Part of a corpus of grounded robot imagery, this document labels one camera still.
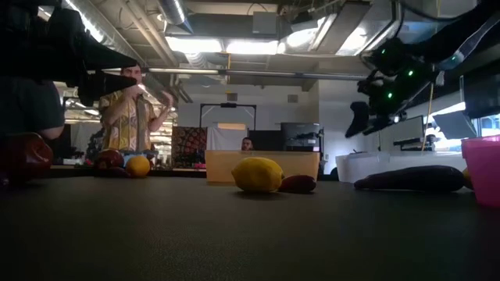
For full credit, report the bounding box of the orange plastic basket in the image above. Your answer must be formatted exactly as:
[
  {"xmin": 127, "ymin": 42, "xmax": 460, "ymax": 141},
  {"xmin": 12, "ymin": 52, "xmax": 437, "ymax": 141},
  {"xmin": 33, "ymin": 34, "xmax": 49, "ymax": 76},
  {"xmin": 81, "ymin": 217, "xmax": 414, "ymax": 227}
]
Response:
[{"xmin": 205, "ymin": 150, "xmax": 321, "ymax": 184}]

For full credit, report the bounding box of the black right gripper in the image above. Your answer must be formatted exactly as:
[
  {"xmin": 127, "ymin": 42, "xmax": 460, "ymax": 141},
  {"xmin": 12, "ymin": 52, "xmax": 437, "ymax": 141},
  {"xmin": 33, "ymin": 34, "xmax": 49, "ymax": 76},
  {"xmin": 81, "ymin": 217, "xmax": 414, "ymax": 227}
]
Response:
[{"xmin": 345, "ymin": 37, "xmax": 445, "ymax": 139}]

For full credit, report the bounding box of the black computer monitor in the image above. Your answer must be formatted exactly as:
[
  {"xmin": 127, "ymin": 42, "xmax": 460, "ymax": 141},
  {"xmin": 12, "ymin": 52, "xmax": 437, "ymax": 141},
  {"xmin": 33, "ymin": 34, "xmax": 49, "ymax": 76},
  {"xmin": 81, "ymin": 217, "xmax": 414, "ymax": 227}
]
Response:
[
  {"xmin": 280, "ymin": 122, "xmax": 324, "ymax": 153},
  {"xmin": 248, "ymin": 130, "xmax": 282, "ymax": 152}
]

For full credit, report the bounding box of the thin yellow cable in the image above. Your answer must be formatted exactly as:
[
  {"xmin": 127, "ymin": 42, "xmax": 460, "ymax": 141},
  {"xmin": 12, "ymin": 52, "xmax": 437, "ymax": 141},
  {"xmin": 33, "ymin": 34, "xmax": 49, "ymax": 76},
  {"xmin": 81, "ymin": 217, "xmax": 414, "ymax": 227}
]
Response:
[{"xmin": 420, "ymin": 82, "xmax": 435, "ymax": 152}]

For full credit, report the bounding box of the white hanging cloth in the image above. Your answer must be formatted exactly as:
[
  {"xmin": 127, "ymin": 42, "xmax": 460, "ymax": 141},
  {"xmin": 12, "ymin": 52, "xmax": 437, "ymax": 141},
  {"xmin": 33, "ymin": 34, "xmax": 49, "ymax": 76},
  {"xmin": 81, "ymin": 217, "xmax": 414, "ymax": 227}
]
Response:
[{"xmin": 206, "ymin": 123, "xmax": 248, "ymax": 151}]

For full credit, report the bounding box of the black camera stand frame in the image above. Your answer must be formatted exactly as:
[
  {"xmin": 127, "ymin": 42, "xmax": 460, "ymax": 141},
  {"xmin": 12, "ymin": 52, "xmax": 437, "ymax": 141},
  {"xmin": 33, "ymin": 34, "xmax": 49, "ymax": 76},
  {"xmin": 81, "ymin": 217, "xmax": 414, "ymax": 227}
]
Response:
[{"xmin": 199, "ymin": 102, "xmax": 258, "ymax": 130}]

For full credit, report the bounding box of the patterned dark red cloth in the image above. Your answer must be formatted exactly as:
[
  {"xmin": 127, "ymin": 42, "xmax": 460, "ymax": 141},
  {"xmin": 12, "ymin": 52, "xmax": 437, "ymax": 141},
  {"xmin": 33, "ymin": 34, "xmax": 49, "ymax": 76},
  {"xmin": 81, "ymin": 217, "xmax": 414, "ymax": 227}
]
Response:
[{"xmin": 171, "ymin": 126, "xmax": 208, "ymax": 169}]

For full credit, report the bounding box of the yellow lemon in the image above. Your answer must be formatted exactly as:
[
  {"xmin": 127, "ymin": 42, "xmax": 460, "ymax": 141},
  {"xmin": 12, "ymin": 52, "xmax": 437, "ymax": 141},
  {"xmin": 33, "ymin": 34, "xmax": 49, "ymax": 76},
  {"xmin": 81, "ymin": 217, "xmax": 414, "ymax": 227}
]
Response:
[
  {"xmin": 230, "ymin": 156, "xmax": 286, "ymax": 194},
  {"xmin": 462, "ymin": 167, "xmax": 474, "ymax": 191}
]

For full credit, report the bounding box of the pink plastic basket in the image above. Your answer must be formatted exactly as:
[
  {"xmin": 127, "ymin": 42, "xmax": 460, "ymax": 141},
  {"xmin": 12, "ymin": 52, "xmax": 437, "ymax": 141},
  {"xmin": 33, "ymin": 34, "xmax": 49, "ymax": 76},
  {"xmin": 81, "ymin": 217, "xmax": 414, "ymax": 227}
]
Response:
[{"xmin": 461, "ymin": 134, "xmax": 500, "ymax": 208}]

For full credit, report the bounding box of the large dark monitor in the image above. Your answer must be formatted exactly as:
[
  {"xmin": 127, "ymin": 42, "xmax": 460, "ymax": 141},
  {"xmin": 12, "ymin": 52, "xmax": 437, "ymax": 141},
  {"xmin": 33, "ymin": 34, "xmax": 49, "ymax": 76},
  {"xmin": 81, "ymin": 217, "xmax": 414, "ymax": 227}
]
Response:
[{"xmin": 459, "ymin": 73, "xmax": 500, "ymax": 120}]

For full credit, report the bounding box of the tilted grey laptop screen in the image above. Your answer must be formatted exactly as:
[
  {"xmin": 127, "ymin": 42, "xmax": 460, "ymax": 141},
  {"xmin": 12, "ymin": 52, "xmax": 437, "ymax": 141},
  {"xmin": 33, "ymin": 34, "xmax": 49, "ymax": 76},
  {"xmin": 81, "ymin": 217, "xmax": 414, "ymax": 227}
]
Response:
[{"xmin": 432, "ymin": 110, "xmax": 478, "ymax": 141}]

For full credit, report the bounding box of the grey computer monitor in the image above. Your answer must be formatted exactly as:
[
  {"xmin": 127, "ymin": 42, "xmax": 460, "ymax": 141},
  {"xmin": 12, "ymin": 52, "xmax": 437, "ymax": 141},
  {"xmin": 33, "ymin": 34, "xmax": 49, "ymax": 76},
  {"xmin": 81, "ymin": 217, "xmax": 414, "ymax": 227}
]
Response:
[{"xmin": 390, "ymin": 115, "xmax": 426, "ymax": 146}]

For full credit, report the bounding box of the orange citrus fruit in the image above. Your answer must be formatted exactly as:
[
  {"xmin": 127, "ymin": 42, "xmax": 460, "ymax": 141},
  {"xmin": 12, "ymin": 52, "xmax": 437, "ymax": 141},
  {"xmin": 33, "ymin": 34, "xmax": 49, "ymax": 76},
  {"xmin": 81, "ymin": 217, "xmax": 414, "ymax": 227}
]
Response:
[{"xmin": 124, "ymin": 155, "xmax": 152, "ymax": 179}]

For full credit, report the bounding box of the horizontal grey ceiling pipe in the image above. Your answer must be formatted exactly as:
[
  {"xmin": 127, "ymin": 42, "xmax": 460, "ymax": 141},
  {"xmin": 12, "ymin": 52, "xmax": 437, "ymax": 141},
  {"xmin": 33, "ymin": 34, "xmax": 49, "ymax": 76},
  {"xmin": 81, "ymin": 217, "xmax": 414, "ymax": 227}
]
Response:
[{"xmin": 147, "ymin": 67, "xmax": 368, "ymax": 82}]

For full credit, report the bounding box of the long dark purple eggplant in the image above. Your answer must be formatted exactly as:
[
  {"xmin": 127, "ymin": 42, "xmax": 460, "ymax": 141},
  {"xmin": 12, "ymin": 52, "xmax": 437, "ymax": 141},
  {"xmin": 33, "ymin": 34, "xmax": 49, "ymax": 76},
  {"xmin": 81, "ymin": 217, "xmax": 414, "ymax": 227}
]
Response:
[{"xmin": 353, "ymin": 165, "xmax": 466, "ymax": 193}]

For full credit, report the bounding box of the round silver air duct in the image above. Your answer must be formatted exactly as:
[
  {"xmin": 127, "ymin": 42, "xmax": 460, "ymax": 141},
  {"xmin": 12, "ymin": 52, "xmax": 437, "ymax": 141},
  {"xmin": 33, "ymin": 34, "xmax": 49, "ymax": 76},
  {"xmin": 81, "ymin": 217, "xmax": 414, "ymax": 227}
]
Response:
[{"xmin": 157, "ymin": 0, "xmax": 195, "ymax": 35}]

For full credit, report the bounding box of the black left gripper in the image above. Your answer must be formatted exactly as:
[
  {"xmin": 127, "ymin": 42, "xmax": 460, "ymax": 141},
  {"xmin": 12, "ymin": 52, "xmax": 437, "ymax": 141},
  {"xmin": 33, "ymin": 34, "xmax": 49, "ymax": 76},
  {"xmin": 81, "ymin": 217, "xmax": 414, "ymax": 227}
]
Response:
[{"xmin": 0, "ymin": 0, "xmax": 138, "ymax": 107}]

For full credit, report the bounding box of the long ribbed silver duct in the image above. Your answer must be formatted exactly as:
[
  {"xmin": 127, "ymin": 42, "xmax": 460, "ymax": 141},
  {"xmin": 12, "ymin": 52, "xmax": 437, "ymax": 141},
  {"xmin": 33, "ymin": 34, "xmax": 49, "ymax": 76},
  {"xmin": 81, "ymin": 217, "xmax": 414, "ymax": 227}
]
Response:
[{"xmin": 64, "ymin": 0, "xmax": 136, "ymax": 55}]

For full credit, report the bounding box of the white plastic basket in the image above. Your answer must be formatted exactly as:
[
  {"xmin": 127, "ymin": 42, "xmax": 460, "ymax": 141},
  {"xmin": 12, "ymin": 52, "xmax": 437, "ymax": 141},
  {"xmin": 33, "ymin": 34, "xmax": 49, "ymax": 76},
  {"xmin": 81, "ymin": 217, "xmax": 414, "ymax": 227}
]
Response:
[{"xmin": 334, "ymin": 151, "xmax": 469, "ymax": 184}]

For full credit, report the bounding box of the large dark red apple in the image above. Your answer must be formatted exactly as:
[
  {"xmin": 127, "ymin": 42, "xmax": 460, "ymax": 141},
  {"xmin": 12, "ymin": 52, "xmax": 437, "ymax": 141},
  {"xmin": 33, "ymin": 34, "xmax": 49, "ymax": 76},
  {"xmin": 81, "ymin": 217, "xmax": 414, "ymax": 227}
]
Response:
[{"xmin": 0, "ymin": 132, "xmax": 54, "ymax": 185}]

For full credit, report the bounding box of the bright ceiling light panel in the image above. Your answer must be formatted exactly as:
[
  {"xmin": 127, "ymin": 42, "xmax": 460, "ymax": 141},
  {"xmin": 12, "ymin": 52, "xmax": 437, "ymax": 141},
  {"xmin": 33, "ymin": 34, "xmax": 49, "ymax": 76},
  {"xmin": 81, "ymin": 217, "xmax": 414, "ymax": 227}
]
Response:
[{"xmin": 165, "ymin": 36, "xmax": 280, "ymax": 55}]

